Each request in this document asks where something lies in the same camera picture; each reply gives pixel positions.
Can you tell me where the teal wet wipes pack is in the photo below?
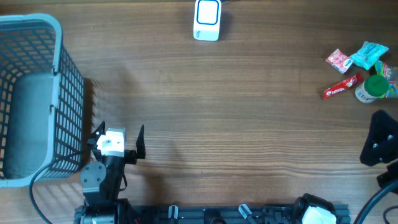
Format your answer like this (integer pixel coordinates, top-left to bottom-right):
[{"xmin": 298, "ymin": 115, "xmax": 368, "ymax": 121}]
[{"xmin": 350, "ymin": 41, "xmax": 389, "ymax": 70}]

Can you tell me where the green lid jar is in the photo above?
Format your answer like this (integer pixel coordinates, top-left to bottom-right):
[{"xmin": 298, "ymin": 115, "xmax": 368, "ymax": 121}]
[{"xmin": 355, "ymin": 75, "xmax": 389, "ymax": 103}]

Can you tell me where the red Nescafe stick sachet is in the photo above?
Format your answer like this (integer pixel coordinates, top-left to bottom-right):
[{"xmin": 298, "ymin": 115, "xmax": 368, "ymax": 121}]
[{"xmin": 322, "ymin": 73, "xmax": 363, "ymax": 100}]

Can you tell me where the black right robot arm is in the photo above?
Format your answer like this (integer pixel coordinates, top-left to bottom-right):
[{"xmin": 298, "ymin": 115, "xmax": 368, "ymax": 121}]
[{"xmin": 291, "ymin": 110, "xmax": 397, "ymax": 223}]

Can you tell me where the black left camera cable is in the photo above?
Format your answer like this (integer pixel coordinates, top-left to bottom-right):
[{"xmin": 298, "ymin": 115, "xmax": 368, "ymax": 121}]
[{"xmin": 28, "ymin": 149, "xmax": 94, "ymax": 224}]

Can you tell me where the white barcode scanner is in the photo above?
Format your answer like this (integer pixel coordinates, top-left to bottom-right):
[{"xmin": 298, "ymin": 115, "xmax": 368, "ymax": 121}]
[{"xmin": 193, "ymin": 0, "xmax": 222, "ymax": 42}]

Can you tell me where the Haribo gummy candy bag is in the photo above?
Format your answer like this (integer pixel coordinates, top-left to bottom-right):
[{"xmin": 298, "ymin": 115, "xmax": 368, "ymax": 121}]
[{"xmin": 374, "ymin": 60, "xmax": 398, "ymax": 98}]

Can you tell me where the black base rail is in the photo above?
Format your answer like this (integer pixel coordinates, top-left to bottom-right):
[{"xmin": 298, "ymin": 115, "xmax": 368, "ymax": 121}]
[{"xmin": 73, "ymin": 204, "xmax": 351, "ymax": 224}]

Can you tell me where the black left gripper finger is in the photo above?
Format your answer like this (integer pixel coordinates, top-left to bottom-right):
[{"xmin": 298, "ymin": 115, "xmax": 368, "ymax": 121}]
[
  {"xmin": 87, "ymin": 121, "xmax": 105, "ymax": 146},
  {"xmin": 136, "ymin": 125, "xmax": 146, "ymax": 159}
]

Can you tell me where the grey plastic mesh basket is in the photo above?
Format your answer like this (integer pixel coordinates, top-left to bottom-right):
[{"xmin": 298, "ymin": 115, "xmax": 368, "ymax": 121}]
[{"xmin": 1, "ymin": 14, "xmax": 85, "ymax": 188}]

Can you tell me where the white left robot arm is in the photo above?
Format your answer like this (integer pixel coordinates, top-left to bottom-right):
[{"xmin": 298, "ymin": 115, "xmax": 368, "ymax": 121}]
[{"xmin": 73, "ymin": 121, "xmax": 146, "ymax": 224}]

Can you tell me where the red tissue pack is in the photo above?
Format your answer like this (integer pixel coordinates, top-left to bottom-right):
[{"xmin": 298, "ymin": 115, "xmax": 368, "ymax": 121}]
[{"xmin": 325, "ymin": 49, "xmax": 353, "ymax": 74}]

